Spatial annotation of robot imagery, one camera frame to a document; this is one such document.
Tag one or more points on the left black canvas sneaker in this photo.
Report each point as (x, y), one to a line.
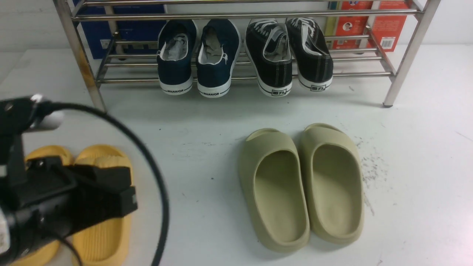
(267, 46)

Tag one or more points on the right olive green slide sandal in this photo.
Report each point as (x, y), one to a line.
(332, 177)

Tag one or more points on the right yellow slide sandal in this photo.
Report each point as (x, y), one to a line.
(106, 244)

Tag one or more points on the yellow slide sandal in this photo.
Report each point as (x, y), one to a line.
(106, 244)
(45, 254)

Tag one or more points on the navy blue canvas sneaker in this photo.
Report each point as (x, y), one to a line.
(218, 53)

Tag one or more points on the olive green slide sandal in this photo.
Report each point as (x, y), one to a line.
(271, 180)
(332, 177)

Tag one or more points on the left olive green slide sandal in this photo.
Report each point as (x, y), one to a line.
(271, 180)

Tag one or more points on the stainless steel shoe rack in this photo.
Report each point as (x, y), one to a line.
(118, 67)

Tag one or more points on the black canvas sneaker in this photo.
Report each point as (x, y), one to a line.
(267, 46)
(309, 49)

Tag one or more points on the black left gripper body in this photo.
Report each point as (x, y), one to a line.
(42, 199)

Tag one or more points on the blue cardboard box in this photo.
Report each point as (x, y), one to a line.
(98, 33)

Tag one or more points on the right black canvas sneaker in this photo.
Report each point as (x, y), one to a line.
(309, 49)

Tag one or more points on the left yellow slide sandal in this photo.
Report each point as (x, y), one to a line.
(45, 254)

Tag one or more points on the navy sneaker on rack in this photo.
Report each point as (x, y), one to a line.
(177, 41)

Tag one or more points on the red cardboard box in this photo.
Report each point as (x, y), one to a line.
(386, 29)

